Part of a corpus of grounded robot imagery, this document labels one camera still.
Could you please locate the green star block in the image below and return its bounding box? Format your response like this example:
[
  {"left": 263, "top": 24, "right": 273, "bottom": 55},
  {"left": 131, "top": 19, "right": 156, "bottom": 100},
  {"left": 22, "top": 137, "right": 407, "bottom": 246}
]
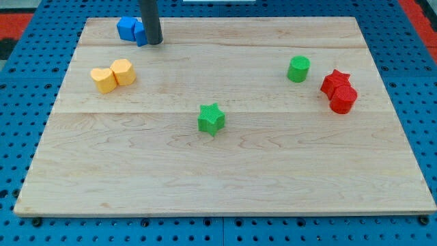
[{"left": 197, "top": 102, "right": 225, "bottom": 137}]

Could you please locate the red star block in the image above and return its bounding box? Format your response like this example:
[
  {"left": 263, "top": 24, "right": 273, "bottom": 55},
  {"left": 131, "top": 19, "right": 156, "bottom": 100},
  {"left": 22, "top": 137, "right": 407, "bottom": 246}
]
[{"left": 320, "top": 69, "right": 350, "bottom": 100}]

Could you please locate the light wooden board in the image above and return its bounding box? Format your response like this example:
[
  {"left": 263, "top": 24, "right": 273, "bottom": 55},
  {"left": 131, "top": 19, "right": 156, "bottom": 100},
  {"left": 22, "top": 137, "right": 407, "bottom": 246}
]
[{"left": 14, "top": 17, "right": 436, "bottom": 218}]

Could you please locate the green cylinder block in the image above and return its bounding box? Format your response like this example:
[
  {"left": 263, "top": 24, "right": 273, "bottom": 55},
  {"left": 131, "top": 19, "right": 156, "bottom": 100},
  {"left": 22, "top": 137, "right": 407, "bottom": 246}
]
[{"left": 287, "top": 55, "right": 311, "bottom": 83}]

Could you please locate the yellow hexagon block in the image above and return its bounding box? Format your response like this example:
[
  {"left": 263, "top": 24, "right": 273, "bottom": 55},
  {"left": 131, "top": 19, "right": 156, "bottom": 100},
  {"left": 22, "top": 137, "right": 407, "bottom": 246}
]
[{"left": 110, "top": 59, "right": 136, "bottom": 86}]

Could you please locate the blue cube block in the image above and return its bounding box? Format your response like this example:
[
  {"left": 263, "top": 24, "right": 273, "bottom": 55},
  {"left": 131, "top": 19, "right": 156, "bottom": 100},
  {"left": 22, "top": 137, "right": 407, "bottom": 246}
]
[{"left": 134, "top": 21, "right": 147, "bottom": 46}]

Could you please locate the yellow heart block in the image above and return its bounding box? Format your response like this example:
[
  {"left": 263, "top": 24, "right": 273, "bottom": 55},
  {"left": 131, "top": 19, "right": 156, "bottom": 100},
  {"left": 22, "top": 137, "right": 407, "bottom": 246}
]
[{"left": 90, "top": 68, "right": 117, "bottom": 94}]

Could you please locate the red cylinder block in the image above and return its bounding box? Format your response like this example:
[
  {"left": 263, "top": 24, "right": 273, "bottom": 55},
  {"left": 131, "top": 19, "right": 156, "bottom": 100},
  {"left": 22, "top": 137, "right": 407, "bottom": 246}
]
[{"left": 330, "top": 85, "right": 358, "bottom": 114}]

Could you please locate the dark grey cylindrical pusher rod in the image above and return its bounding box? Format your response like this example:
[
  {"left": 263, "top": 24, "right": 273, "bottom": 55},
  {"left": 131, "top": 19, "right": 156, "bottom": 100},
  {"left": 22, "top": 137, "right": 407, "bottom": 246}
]
[{"left": 138, "top": 0, "right": 163, "bottom": 45}]

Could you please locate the blue hexagon block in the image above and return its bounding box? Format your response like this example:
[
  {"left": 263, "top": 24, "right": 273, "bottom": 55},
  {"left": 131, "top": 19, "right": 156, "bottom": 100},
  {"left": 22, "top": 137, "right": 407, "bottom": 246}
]
[{"left": 116, "top": 16, "right": 137, "bottom": 42}]

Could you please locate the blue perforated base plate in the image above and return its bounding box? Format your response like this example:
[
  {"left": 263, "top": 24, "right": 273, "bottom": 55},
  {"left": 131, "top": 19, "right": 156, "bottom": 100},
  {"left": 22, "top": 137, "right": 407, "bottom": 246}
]
[{"left": 1, "top": 1, "right": 436, "bottom": 245}]

